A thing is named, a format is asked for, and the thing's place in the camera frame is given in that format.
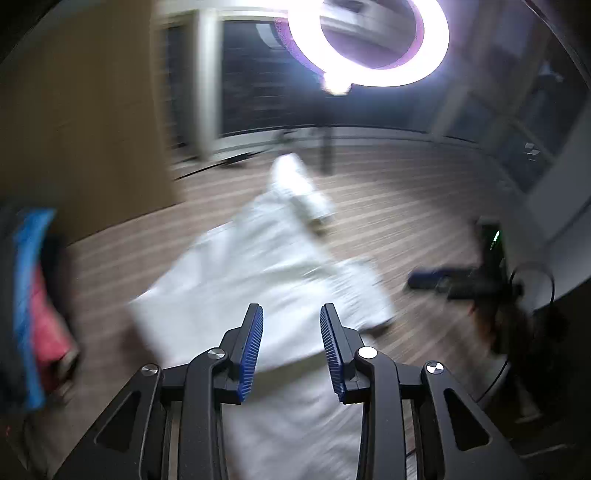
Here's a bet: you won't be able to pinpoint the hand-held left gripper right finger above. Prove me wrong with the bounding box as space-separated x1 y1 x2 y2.
320 303 532 480

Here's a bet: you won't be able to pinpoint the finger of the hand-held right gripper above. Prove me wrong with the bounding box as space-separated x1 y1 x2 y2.
405 265 477 292

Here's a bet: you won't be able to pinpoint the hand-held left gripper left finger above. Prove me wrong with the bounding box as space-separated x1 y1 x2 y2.
53 303 264 480

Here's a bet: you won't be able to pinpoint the white pants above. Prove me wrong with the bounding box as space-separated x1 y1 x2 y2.
129 154 396 480

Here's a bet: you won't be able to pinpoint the plaid woven mat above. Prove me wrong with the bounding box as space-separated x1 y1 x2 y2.
9 138 550 480

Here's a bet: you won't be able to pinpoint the red folded garment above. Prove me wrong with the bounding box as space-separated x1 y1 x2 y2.
34 267 80 366

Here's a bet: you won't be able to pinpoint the blue folded garment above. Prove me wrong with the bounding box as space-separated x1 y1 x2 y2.
10 207 59 412

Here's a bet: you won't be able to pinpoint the black folded garment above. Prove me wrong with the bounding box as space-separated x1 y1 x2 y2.
0 200 61 407

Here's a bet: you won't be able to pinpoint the light wooden board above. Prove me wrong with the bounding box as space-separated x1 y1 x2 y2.
0 0 182 246

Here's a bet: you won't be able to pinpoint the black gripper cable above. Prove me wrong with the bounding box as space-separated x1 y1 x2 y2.
479 260 556 403

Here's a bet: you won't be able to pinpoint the black ring light cable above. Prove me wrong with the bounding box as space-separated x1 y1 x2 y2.
172 149 260 182

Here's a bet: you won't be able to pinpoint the white window frame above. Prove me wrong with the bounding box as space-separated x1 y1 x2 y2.
152 0 591 241

